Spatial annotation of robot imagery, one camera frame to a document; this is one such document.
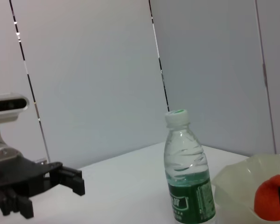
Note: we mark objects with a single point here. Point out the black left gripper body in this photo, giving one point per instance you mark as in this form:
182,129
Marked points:
21,177

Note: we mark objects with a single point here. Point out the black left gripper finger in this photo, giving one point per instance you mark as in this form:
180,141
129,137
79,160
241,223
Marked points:
21,205
72,180

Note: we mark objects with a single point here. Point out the clear green-label water bottle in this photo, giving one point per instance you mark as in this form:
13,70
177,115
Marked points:
189,198

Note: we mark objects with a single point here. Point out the orange knitted toy fruit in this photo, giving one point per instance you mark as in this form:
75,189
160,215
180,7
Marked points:
268,200

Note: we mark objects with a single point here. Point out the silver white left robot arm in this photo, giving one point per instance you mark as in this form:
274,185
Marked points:
4,152

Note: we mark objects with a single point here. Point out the green wavy glass fruit bowl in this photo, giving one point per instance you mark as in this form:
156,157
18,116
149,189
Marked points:
233,186

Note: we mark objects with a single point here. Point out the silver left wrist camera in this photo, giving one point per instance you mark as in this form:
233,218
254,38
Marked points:
7,105

